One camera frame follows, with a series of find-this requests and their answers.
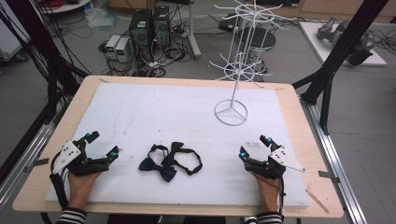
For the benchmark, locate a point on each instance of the aluminium rail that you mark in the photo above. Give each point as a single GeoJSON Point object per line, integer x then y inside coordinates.
{"type": "Point", "coordinates": [336, 161]}
{"type": "Point", "coordinates": [28, 155]}

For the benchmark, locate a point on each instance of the large navy bow tie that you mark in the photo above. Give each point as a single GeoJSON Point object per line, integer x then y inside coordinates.
{"type": "Point", "coordinates": [163, 171]}

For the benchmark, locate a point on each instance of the white power supply box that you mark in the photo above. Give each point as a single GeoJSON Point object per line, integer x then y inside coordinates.
{"type": "Point", "coordinates": [122, 49]}
{"type": "Point", "coordinates": [111, 46]}

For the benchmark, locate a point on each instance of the grey robot device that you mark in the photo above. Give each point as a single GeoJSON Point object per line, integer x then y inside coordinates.
{"type": "Point", "coordinates": [330, 32]}

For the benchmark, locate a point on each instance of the white platform board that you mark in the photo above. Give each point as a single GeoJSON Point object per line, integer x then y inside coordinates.
{"type": "Point", "coordinates": [314, 40]}

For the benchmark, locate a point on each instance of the round white table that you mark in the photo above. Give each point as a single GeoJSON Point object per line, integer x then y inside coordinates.
{"type": "Point", "coordinates": [70, 5]}

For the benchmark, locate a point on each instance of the thin wooden stick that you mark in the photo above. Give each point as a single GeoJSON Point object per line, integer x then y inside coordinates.
{"type": "Point", "coordinates": [317, 201]}

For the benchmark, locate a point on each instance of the grey metal stand leg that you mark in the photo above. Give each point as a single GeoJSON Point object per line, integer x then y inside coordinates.
{"type": "Point", "coordinates": [192, 34]}

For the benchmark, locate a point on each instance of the wooden table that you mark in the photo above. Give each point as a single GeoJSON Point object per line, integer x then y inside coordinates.
{"type": "Point", "coordinates": [299, 130]}

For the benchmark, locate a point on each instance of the person's left hand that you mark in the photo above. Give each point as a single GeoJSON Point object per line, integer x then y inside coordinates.
{"type": "Point", "coordinates": [79, 189]}

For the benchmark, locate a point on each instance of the black round stool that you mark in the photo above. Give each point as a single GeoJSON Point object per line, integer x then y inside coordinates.
{"type": "Point", "coordinates": [264, 40]}

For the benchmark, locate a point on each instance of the black metal frame post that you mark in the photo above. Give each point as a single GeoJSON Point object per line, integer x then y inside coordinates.
{"type": "Point", "coordinates": [40, 40]}
{"type": "Point", "coordinates": [345, 43]}

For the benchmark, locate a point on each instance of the clear plastic bag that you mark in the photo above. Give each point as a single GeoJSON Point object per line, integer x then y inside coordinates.
{"type": "Point", "coordinates": [99, 17]}

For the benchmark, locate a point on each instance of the white foam mat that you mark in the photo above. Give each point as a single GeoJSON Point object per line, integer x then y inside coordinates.
{"type": "Point", "coordinates": [174, 109]}

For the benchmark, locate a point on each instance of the person's right hand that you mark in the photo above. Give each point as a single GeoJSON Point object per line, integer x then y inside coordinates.
{"type": "Point", "coordinates": [269, 194]}

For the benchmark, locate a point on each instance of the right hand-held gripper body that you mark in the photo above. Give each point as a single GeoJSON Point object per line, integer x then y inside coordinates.
{"type": "Point", "coordinates": [267, 169]}

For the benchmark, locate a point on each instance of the grey metal bracket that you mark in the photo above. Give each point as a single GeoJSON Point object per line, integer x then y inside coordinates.
{"type": "Point", "coordinates": [37, 164]}
{"type": "Point", "coordinates": [328, 176]}

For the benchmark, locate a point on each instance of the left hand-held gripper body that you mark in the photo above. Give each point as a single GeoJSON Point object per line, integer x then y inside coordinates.
{"type": "Point", "coordinates": [67, 155]}

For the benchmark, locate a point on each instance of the black computer tower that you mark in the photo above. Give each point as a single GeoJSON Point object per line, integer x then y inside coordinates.
{"type": "Point", "coordinates": [140, 31]}
{"type": "Point", "coordinates": [162, 26]}

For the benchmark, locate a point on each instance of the flat black device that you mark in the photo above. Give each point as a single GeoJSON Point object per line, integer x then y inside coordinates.
{"type": "Point", "coordinates": [227, 22]}

